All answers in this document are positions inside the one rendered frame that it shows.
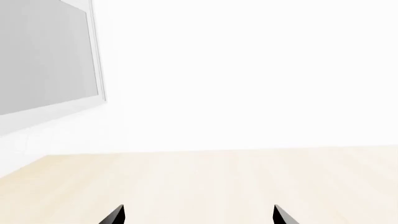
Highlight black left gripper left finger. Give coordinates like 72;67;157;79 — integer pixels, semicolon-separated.
98;203;126;224

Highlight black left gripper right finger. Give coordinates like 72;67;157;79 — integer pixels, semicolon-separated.
272;203;300;224

